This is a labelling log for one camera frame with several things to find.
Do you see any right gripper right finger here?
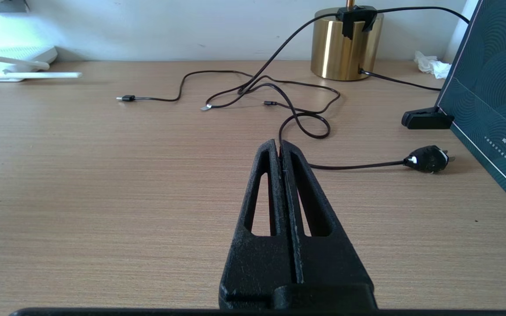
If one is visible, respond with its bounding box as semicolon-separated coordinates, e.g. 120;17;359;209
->
280;140;374;289

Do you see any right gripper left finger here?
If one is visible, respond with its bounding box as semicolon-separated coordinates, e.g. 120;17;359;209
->
219;139;297;309

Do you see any white router with antennas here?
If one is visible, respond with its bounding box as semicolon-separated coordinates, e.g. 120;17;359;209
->
0;45;82;83

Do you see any brass desk lamp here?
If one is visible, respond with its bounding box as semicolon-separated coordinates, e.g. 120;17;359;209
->
310;0;384;82

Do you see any crumpled white tissue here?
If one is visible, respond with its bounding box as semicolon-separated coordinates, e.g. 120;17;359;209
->
413;50;452;79

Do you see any black lamp power cable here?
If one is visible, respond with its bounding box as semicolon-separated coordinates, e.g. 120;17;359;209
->
235;6;470;174

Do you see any black three-head charging cable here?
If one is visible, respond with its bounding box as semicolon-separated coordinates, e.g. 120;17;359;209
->
116;70;341;115

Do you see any black cable clip block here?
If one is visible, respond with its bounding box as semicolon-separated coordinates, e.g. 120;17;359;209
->
336;5;377;40

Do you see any grey wall socket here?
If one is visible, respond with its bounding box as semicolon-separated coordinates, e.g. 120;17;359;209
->
0;0;29;13

